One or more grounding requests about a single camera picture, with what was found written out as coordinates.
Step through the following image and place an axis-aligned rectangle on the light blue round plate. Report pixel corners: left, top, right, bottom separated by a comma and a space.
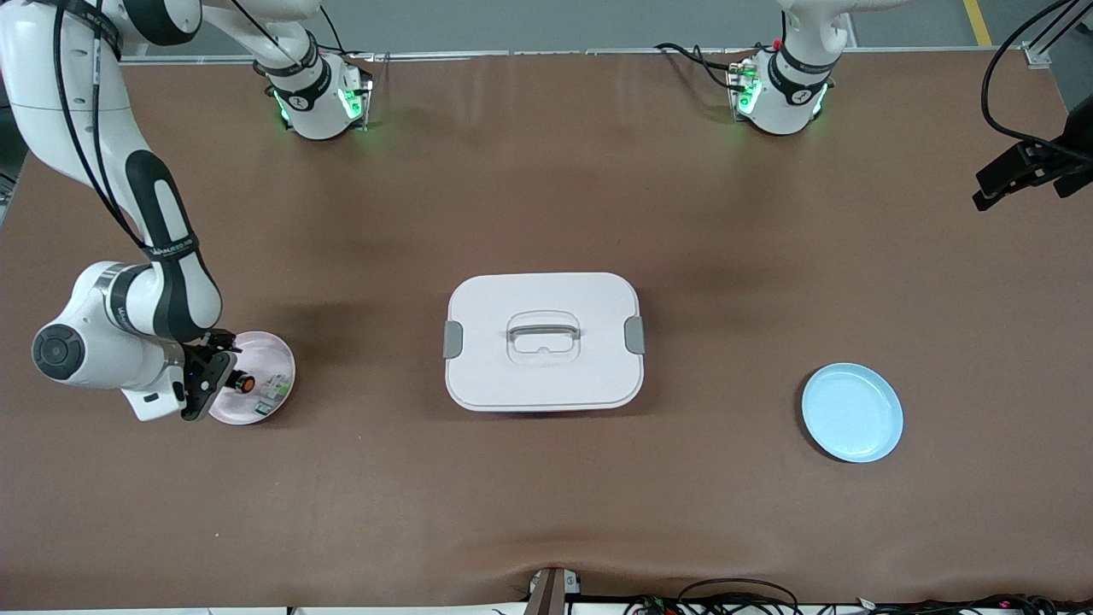
801, 362, 904, 465

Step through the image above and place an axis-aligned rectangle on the white switch with green button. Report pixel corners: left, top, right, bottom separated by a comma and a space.
256, 373, 294, 418

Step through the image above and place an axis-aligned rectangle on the black left base cable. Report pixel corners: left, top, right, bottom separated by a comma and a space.
654, 41, 737, 91

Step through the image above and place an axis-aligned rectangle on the black base cable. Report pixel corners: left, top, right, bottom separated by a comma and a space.
654, 41, 737, 91
314, 7, 377, 62

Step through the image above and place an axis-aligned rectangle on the brown table mat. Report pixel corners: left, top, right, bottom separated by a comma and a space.
0, 50, 1093, 609

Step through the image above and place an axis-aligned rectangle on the white lidded storage box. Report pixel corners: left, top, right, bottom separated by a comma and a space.
442, 272, 646, 413

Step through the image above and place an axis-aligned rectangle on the brown table edge bracket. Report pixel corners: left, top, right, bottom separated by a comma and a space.
525, 566, 583, 615

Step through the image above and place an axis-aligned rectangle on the black right base cable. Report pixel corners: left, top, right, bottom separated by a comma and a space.
314, 7, 377, 62

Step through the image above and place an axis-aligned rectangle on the black cable bundle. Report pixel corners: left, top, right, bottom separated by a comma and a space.
622, 577, 1093, 615

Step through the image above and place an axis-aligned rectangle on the aluminium frame profile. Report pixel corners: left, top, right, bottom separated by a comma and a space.
1020, 0, 1093, 69

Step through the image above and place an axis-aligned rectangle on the pink round plate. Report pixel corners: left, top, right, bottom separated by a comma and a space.
207, 331, 297, 426

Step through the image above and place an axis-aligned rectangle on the grey box lid handle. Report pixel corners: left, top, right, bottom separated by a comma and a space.
507, 316, 582, 344

